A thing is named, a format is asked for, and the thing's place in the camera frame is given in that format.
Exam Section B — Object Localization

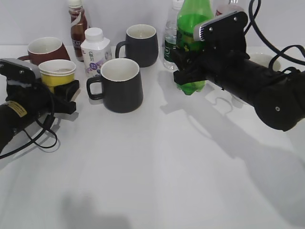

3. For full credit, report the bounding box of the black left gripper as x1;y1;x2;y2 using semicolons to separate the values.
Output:
6;80;80;114

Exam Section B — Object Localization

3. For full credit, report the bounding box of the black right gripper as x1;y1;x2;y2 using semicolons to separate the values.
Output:
172;11;250;85

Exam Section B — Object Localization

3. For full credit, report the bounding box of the yellow paper cup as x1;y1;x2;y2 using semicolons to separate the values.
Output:
38;59;76;93

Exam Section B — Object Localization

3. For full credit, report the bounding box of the green plastic bottle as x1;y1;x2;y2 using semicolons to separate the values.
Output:
175;0;215;96

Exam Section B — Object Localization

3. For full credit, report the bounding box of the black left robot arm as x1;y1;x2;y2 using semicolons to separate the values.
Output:
0;80;80;155

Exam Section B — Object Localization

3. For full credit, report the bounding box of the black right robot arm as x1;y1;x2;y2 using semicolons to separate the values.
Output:
171;11;305;131

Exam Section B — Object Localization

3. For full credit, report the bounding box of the clear water bottle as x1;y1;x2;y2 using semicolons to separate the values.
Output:
163;0;184;71

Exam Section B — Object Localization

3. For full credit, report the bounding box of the dark red ceramic mug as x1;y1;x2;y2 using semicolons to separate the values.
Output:
18;37;70;65

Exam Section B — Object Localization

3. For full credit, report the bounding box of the white milk carton bottle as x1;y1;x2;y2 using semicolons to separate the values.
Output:
81;28;112;78

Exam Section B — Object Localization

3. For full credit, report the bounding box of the black mug front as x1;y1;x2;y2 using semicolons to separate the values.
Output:
86;58;143;114

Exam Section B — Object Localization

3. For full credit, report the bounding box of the black mug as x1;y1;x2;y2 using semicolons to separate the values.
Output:
86;58;143;114
115;24;159;68

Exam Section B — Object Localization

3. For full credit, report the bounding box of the black mug rear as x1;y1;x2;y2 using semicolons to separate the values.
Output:
115;24;159;68

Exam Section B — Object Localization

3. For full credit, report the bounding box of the brown drink bottle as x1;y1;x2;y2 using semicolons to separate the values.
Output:
68;0;89;62

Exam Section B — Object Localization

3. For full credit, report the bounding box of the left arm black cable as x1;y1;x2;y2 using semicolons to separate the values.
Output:
0;82;58;160

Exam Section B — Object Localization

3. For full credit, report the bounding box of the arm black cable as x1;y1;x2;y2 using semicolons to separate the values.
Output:
243;0;305;72
0;82;58;160

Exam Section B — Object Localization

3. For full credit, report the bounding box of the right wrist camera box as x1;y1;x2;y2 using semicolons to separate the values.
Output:
193;11;248;42

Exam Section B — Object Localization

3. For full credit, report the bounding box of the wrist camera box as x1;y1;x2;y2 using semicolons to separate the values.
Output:
193;11;248;42
0;58;41;84

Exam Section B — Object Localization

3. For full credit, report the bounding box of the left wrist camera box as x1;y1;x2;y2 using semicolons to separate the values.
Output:
0;58;41;84

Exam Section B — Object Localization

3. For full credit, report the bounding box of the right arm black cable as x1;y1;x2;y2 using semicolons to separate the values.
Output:
243;0;305;72

